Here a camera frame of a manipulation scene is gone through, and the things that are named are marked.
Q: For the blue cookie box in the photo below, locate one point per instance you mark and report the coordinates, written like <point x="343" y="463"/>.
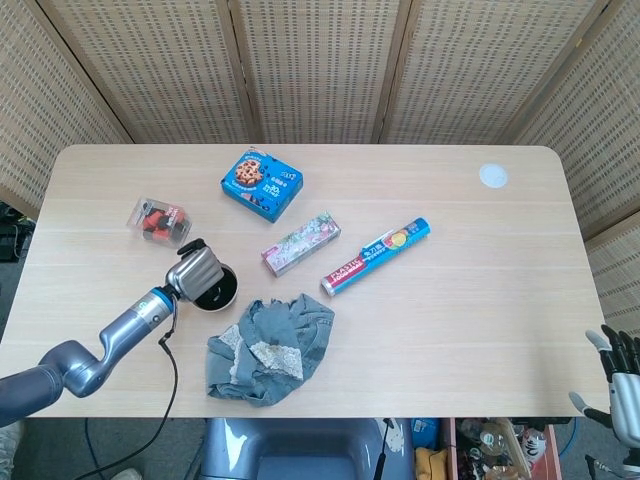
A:
<point x="260" y="182"/>

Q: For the clear box of black-orange pieces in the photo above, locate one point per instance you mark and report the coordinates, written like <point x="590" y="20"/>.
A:
<point x="160" y="222"/>

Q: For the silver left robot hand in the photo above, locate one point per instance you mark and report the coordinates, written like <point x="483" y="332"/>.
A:
<point x="195" y="275"/>

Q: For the black bowl with white rim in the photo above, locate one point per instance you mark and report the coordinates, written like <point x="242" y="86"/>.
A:
<point x="227" y="295"/>

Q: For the dark equipment on floor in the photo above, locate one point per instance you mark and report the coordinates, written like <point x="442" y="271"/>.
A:
<point x="12" y="235"/>

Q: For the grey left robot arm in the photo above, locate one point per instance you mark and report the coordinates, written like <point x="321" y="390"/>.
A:
<point x="100" y="355"/>

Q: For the blue package under table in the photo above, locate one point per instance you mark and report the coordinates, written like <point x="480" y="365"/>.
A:
<point x="425" y="432"/>

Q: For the blue plastic food wrap roll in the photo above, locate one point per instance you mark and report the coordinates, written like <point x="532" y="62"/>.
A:
<point x="375" y="257"/>

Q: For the floral toothpaste box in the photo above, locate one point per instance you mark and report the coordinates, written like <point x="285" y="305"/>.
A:
<point x="300" y="245"/>

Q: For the yellow cloth under table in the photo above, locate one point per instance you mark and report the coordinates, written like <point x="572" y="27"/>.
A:
<point x="430" y="462"/>

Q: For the red crate of clutter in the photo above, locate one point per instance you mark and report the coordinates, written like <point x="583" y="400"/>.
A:
<point x="500" y="450"/>

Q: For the denim garment with lace trim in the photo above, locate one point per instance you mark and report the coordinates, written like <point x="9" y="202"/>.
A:
<point x="270" y="320"/>

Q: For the black-silver right robot hand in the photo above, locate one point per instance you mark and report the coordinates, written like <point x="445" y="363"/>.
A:
<point x="625" y="395"/>

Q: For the woven bamboo screen panel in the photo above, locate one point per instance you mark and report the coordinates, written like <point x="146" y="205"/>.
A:
<point x="320" y="70"/>
<point x="45" y="110"/>
<point x="160" y="70"/>
<point x="620" y="280"/>
<point x="480" y="70"/>
<point x="600" y="130"/>

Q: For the white shoe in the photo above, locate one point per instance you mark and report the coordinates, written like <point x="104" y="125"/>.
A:
<point x="125" y="474"/>

